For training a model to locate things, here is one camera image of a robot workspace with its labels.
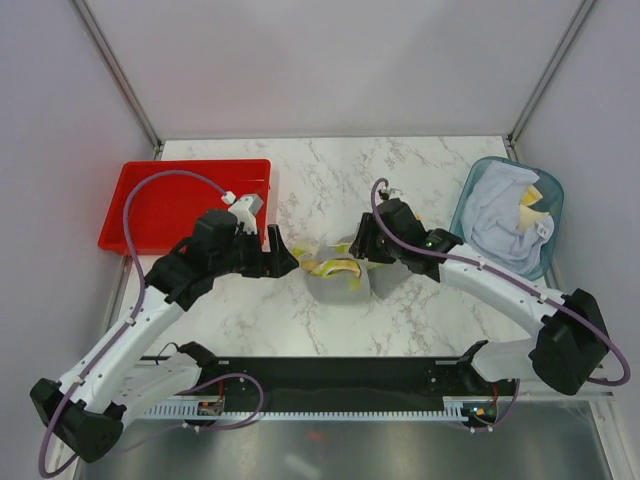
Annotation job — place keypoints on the light blue towel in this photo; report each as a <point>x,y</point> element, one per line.
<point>505,215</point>

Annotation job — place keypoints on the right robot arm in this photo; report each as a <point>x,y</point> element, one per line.
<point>566,332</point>

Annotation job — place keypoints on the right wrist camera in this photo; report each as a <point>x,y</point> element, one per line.
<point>386,193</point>

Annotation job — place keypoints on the red plastic tray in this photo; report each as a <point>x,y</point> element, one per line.
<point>165,210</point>

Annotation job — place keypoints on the aluminium frame post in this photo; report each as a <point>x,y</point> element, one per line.
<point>560,53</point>
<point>100,42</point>

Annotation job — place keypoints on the grey towel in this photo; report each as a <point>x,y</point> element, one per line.
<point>384,278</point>

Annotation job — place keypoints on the left aluminium frame post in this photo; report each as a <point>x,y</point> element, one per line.
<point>100,42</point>

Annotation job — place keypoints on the aluminium rail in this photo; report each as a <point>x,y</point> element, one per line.
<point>542,393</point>

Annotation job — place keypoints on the teal plastic basket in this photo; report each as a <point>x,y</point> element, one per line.
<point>550,200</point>

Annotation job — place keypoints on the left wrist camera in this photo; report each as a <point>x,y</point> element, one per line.
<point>244,208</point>

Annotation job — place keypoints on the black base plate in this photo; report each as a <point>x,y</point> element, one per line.
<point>322,384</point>

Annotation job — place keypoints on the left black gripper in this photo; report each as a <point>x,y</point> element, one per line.
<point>276,262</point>

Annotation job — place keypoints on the white slotted cable duct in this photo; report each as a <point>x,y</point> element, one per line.
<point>190,409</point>

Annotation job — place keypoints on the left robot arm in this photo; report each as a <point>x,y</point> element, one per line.
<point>79,408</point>

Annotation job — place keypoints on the yellow towel in basket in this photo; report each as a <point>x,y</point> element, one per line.
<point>527,215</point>

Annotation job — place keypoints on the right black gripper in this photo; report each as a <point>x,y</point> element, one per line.
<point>365,238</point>

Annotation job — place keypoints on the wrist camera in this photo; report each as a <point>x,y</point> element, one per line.
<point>386,193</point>
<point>244,208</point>

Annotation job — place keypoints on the right aluminium frame post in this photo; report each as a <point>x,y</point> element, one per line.
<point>560,53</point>

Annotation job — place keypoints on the yellow green patterned towel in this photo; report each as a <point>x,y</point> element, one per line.
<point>331,274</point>

